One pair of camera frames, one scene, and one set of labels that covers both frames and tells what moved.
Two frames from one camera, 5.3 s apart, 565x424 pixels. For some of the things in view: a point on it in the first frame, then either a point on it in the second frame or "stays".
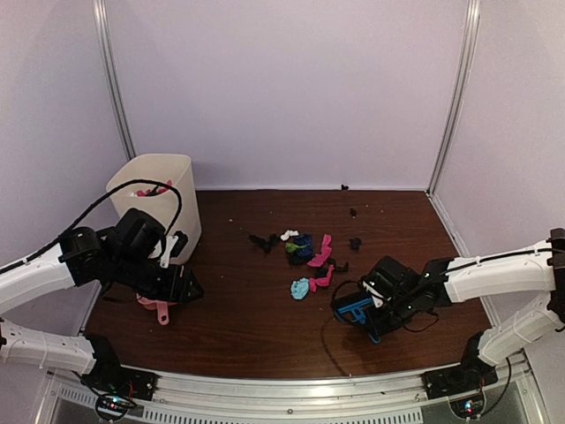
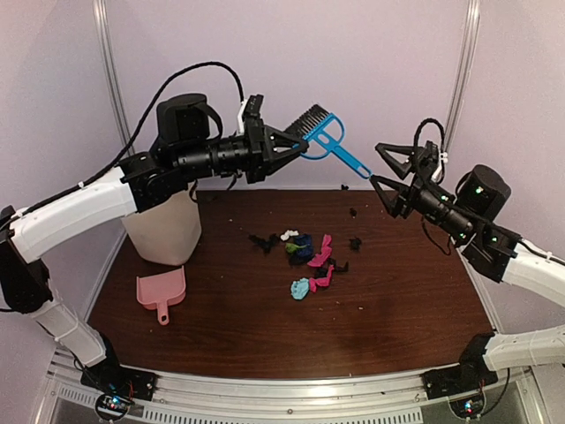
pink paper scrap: x=327 y=251 stays
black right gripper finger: x=373 y=337 → x=395 y=200
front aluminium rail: x=517 y=397 stays
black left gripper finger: x=192 y=288 → x=281 y=159
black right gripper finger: x=351 y=298 → x=403 y=169
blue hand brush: x=357 y=312 → x=322 y=131
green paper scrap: x=291 y=247 stays
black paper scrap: x=333 y=262 stays
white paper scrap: x=286 y=235 stays
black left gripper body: x=131 y=273 → x=256 y=157
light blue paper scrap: x=299 y=289 stays
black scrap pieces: x=266 y=244 stays
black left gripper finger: x=193 y=294 → x=281 y=139
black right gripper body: x=401 y=313 → x=419 y=179
